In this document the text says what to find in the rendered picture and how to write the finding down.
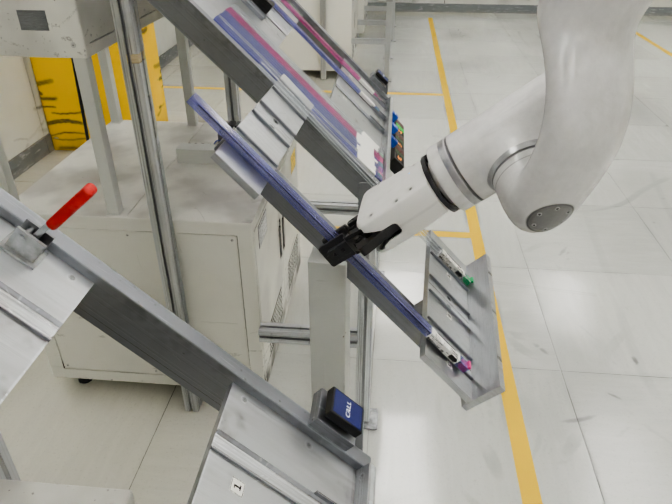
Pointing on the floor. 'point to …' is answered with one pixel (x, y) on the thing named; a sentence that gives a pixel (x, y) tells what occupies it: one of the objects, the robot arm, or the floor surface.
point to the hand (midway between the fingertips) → (339, 245)
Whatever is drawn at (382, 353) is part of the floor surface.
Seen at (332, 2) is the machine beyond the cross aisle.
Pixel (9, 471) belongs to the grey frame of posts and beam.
